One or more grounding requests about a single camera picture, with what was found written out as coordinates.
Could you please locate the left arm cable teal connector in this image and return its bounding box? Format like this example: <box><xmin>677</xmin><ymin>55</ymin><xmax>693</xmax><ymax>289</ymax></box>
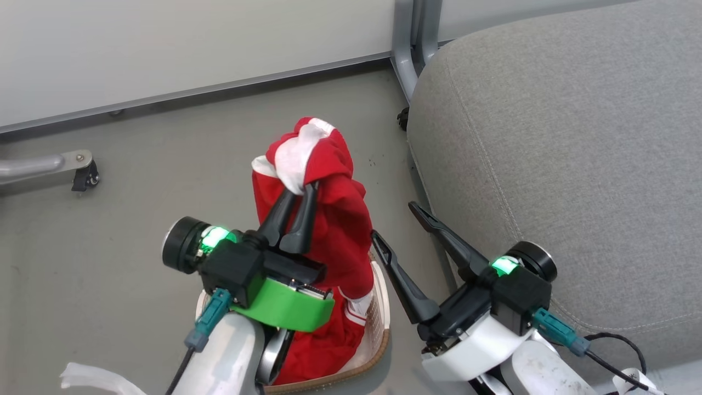
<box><xmin>163</xmin><ymin>287</ymin><xmax>234</xmax><ymax>395</ymax></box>

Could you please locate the white paper tag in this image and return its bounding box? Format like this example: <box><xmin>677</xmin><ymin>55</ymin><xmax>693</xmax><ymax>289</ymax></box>
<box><xmin>613</xmin><ymin>367</ymin><xmax>665</xmax><ymax>395</ymax></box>

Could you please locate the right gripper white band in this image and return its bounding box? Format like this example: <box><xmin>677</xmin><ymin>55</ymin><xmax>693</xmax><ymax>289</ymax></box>
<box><xmin>371</xmin><ymin>201</ymin><xmax>533</xmax><ymax>383</ymax></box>

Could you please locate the grey fabric sofa seat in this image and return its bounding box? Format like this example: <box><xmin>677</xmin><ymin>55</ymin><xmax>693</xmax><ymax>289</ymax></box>
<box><xmin>406</xmin><ymin>0</ymin><xmax>702</xmax><ymax>385</ymax></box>

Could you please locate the white wicker laundry basket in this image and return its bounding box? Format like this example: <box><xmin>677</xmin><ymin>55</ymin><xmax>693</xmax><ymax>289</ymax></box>
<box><xmin>195</xmin><ymin>250</ymin><xmax>391</xmax><ymax>395</ymax></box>

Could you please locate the white plastic strip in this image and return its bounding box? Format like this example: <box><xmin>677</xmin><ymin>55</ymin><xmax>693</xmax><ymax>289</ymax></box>
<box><xmin>59</xmin><ymin>362</ymin><xmax>148</xmax><ymax>395</ymax></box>

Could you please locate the black looped thin cable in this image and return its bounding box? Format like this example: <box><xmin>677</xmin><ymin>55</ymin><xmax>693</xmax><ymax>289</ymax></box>
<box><xmin>582</xmin><ymin>331</ymin><xmax>649</xmax><ymax>378</ymax></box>

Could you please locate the grey partition base rail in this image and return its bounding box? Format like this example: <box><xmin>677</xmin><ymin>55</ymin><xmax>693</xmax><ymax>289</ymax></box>
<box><xmin>0</xmin><ymin>52</ymin><xmax>393</xmax><ymax>136</ymax></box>

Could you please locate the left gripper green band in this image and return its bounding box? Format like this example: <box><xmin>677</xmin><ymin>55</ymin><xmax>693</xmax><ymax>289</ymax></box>
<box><xmin>230</xmin><ymin>182</ymin><xmax>336</xmax><ymax>333</ymax></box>

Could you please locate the arm cable teal connector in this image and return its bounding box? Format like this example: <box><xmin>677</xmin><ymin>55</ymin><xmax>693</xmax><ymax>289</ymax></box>
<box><xmin>163</xmin><ymin>287</ymin><xmax>234</xmax><ymax>395</ymax></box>
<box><xmin>530</xmin><ymin>307</ymin><xmax>669</xmax><ymax>395</ymax></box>

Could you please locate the black caster on foot bar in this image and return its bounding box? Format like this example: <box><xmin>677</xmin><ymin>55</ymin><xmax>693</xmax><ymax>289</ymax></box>
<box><xmin>71</xmin><ymin>159</ymin><xmax>101</xmax><ymax>193</ymax></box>

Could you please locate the red and white clothing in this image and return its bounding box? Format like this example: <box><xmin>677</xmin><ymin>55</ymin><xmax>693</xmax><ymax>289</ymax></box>
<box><xmin>251</xmin><ymin>116</ymin><xmax>376</xmax><ymax>386</ymax></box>

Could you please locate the grey metal partition leg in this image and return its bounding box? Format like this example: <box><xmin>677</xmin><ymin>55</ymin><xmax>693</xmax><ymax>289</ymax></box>
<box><xmin>390</xmin><ymin>0</ymin><xmax>444</xmax><ymax>105</ymax></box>

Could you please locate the right arm cable teal connector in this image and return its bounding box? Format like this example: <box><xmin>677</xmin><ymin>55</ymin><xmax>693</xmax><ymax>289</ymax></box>
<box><xmin>530</xmin><ymin>307</ymin><xmax>669</xmax><ymax>395</ymax></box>

